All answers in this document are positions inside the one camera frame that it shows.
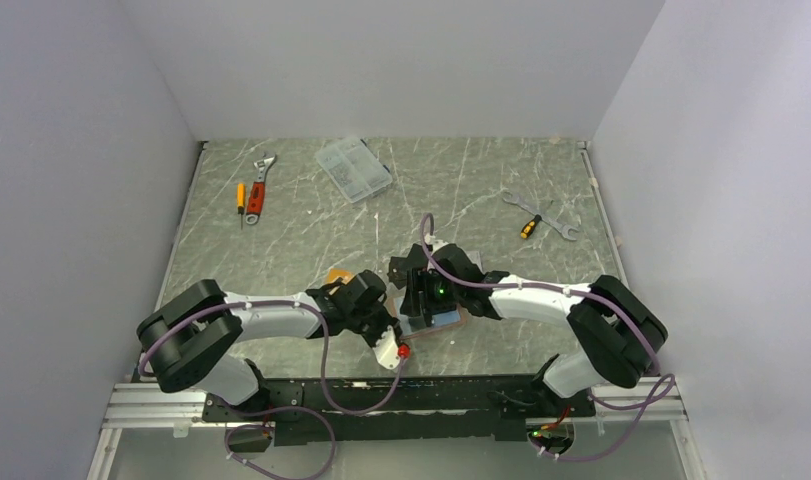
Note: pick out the clear plastic screw box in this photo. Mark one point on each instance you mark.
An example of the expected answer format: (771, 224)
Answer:
(353, 168)

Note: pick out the red handled adjustable wrench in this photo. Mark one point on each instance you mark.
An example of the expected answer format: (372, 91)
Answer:
(256, 198)

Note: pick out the small yellow handled screwdriver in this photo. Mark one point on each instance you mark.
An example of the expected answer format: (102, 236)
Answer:
(240, 203)

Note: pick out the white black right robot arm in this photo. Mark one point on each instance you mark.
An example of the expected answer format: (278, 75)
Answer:
(618, 337)

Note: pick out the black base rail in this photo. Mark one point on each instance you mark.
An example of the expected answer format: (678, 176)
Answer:
(501, 407)

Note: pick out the silver open end wrench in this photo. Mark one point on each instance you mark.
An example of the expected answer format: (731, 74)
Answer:
(566, 231)

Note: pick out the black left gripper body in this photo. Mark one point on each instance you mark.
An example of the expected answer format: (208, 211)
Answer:
(372, 321)

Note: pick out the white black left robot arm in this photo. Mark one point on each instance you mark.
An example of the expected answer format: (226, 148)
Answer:
(186, 342)

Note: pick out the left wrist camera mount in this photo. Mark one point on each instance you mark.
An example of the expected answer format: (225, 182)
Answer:
(390, 351)

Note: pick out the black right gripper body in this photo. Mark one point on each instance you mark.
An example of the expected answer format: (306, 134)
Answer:
(436, 292)

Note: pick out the yellow black screwdriver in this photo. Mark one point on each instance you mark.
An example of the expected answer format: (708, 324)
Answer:
(529, 228)

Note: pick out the tan leather card holder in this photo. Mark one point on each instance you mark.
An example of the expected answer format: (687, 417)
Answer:
(412, 327)

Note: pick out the black card stack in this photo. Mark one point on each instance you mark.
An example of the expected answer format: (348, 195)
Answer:
(397, 272)

